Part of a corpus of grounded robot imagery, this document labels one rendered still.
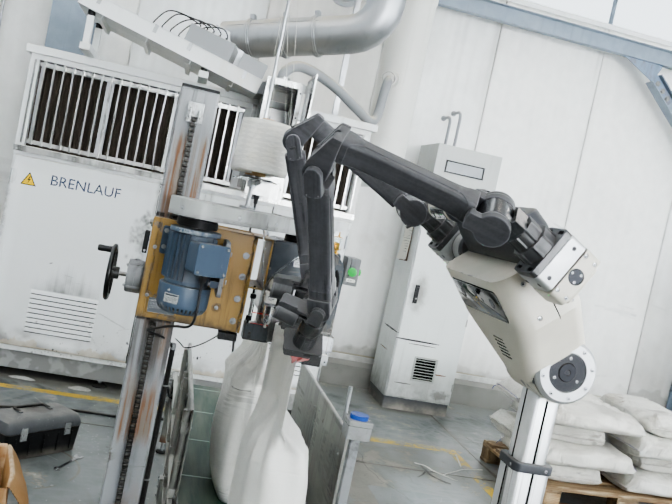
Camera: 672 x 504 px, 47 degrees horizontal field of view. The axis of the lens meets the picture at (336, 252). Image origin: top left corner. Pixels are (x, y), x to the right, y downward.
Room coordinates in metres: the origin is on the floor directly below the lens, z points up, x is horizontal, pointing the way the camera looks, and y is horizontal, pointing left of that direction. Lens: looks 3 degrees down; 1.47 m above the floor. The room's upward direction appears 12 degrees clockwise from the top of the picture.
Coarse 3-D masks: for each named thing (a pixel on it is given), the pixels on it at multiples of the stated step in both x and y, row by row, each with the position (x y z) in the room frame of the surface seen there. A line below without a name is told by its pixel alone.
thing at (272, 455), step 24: (288, 360) 2.10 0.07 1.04; (264, 384) 2.36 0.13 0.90; (288, 384) 2.02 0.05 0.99; (264, 408) 2.28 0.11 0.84; (264, 432) 2.08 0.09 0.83; (288, 432) 2.07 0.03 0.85; (240, 456) 2.24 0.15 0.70; (264, 456) 2.02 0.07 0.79; (288, 456) 2.02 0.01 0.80; (240, 480) 2.12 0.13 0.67; (264, 480) 1.98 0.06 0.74; (288, 480) 1.99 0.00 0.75
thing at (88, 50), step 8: (88, 16) 4.56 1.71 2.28; (88, 24) 4.57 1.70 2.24; (96, 24) 4.96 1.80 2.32; (88, 32) 4.57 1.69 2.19; (96, 32) 4.96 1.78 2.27; (88, 40) 4.57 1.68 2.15; (96, 40) 4.96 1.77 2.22; (80, 48) 4.55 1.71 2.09; (88, 48) 4.55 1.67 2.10; (96, 48) 4.96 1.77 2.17; (88, 56) 4.83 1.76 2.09; (96, 56) 4.89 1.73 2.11; (200, 72) 4.69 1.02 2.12; (208, 72) 4.70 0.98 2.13; (200, 80) 4.85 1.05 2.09
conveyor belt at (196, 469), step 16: (208, 400) 3.90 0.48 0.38; (208, 416) 3.63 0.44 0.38; (192, 432) 3.35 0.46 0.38; (208, 432) 3.39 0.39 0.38; (192, 448) 3.14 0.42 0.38; (208, 448) 3.18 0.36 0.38; (192, 464) 2.96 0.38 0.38; (208, 464) 3.00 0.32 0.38; (192, 480) 2.80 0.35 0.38; (208, 480) 2.83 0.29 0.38; (192, 496) 2.66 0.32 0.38; (208, 496) 2.69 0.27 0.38
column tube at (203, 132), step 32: (192, 96) 2.41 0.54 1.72; (192, 128) 2.42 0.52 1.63; (192, 160) 2.42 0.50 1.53; (160, 192) 2.41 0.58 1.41; (192, 192) 2.43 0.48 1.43; (160, 320) 2.42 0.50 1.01; (160, 352) 2.43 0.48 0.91; (128, 384) 2.41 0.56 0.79; (160, 384) 2.43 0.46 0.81; (128, 416) 2.41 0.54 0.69; (128, 448) 2.42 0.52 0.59; (128, 480) 2.42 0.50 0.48
